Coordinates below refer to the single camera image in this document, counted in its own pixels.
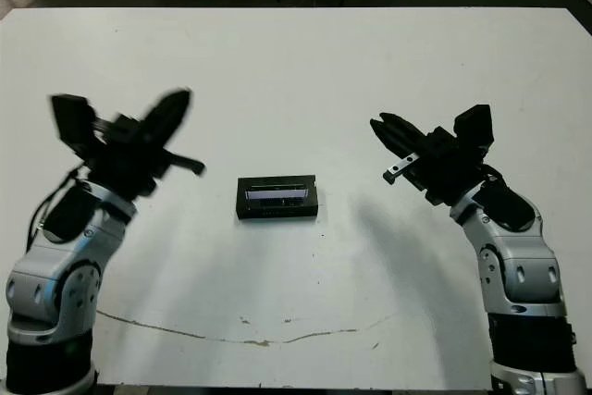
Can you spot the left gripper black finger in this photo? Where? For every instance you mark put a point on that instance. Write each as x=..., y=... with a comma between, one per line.
x=159, y=113
x=176, y=117

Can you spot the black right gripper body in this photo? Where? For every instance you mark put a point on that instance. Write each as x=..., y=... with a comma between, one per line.
x=446, y=168

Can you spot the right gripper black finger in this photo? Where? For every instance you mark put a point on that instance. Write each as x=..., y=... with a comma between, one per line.
x=407, y=133
x=390, y=143

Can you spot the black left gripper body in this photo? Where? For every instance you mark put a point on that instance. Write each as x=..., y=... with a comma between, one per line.
x=120, y=159

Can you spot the black box lid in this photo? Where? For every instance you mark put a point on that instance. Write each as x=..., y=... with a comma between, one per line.
x=277, y=212

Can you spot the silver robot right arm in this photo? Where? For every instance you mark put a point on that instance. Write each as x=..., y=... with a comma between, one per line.
x=522, y=265

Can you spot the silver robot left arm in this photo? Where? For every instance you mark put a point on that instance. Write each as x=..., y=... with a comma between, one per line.
x=55, y=275

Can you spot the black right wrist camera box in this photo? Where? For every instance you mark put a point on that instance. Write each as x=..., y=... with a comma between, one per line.
x=474, y=127

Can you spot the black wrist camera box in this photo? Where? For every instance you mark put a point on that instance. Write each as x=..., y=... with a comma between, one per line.
x=71, y=119
x=474, y=127

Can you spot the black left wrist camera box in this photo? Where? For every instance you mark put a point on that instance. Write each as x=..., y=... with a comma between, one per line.
x=71, y=119

